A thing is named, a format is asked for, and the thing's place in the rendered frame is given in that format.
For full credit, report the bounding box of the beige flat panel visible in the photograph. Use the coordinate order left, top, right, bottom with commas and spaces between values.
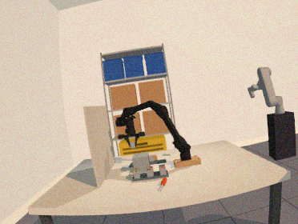
83, 106, 115, 188

